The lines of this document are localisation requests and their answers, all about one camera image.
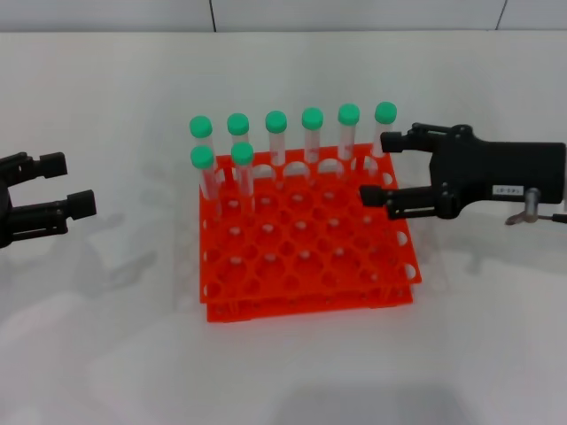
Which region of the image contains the green capped test tube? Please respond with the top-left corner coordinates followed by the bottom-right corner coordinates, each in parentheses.
top-left (230, 141), bottom-right (257, 222)
top-left (190, 145), bottom-right (222, 222)
top-left (337, 103), bottom-right (361, 176)
top-left (227, 112), bottom-right (252, 147)
top-left (301, 106), bottom-right (325, 182)
top-left (265, 110), bottom-right (289, 187)
top-left (189, 115), bottom-right (222, 187)
top-left (370, 101), bottom-right (398, 172)

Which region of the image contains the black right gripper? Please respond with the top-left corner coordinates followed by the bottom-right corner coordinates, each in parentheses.
top-left (359, 122), bottom-right (567, 221)

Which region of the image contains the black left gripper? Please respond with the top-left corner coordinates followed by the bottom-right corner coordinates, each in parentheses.
top-left (0, 151), bottom-right (97, 250)

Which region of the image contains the orange test tube rack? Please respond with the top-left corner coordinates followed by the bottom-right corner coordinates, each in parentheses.
top-left (197, 142), bottom-right (424, 324)

